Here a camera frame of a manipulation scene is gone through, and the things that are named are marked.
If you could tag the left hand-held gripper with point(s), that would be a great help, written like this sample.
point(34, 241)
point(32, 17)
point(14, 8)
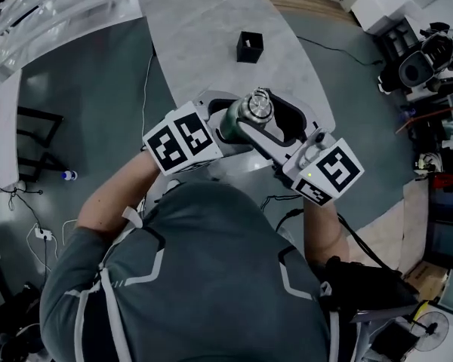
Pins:
point(181, 142)

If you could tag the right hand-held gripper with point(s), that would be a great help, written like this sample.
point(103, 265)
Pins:
point(332, 168)

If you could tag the steel thermos bottle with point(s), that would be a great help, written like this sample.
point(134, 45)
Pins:
point(232, 123)

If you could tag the silver bottle lid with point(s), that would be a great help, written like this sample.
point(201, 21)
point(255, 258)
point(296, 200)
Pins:
point(258, 106)

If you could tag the person's left forearm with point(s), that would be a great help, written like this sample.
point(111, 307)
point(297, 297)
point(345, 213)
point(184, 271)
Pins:
point(113, 198)

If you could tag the person's right forearm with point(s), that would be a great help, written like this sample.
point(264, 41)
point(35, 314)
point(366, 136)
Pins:
point(324, 232)

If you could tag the black square pen holder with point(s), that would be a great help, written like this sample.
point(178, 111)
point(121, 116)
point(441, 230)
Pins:
point(249, 49)

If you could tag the person's left shoe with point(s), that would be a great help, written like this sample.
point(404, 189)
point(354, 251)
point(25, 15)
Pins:
point(173, 185)

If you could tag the wooden floor platform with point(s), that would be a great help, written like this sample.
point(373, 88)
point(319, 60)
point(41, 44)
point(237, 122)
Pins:
point(302, 2)

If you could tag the pale board sheets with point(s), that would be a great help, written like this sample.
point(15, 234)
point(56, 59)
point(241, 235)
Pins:
point(392, 221)

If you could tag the white storage box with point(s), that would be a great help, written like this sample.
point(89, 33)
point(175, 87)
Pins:
point(377, 10)

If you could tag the black and white robot head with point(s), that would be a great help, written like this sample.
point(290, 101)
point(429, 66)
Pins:
point(426, 62)

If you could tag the person's torso in grey shirt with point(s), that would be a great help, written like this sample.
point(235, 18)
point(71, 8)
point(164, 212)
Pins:
point(196, 277)

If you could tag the clear water bottle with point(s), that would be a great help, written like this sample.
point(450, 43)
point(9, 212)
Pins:
point(68, 175)

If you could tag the white shelf rack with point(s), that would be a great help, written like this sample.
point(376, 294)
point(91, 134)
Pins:
point(60, 13)

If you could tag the brown cardboard box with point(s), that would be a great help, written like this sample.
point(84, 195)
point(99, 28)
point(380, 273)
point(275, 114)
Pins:
point(424, 277)

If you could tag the small white power strip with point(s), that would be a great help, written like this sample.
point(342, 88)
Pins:
point(43, 233)

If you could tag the white cabinet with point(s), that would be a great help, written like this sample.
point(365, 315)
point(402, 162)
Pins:
point(4, 134)

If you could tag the black floor fan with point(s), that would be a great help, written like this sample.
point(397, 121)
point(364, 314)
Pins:
point(429, 330)

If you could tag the pile of black bags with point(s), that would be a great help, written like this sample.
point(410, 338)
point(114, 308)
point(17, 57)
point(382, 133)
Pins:
point(11, 323)

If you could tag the black metal frame stand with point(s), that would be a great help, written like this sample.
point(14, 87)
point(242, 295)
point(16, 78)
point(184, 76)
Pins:
point(41, 113)

